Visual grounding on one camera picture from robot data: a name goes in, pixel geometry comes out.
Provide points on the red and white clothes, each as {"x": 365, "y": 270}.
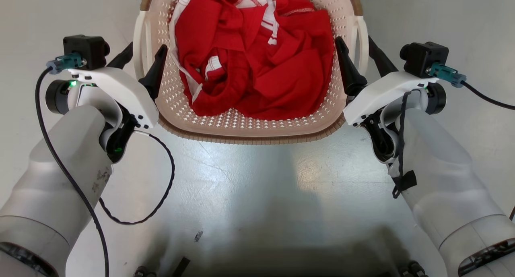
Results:
{"x": 261, "y": 67}

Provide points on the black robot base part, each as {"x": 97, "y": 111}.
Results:
{"x": 412, "y": 269}
{"x": 144, "y": 272}

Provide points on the beige perforated laundry basket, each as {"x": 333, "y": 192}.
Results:
{"x": 241, "y": 126}

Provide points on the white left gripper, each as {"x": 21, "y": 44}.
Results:
{"x": 120, "y": 83}

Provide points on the teal left camera connector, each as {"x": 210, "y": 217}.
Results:
{"x": 66, "y": 63}

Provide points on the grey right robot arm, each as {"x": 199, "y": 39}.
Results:
{"x": 442, "y": 168}

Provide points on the black strip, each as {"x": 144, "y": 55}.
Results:
{"x": 182, "y": 267}

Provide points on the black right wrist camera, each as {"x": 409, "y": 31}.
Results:
{"x": 422, "y": 57}

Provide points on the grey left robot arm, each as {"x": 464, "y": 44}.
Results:
{"x": 40, "y": 196}

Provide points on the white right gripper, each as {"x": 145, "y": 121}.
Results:
{"x": 382, "y": 91}

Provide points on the teal right camera connector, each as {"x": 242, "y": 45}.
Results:
{"x": 446, "y": 73}

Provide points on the teal camera connector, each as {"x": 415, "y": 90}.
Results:
{"x": 66, "y": 63}
{"x": 446, "y": 73}

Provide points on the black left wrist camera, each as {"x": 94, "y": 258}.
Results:
{"x": 86, "y": 49}

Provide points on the small grey floor debris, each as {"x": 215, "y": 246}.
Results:
{"x": 198, "y": 236}

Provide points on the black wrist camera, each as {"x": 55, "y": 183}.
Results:
{"x": 86, "y": 49}
{"x": 422, "y": 57}

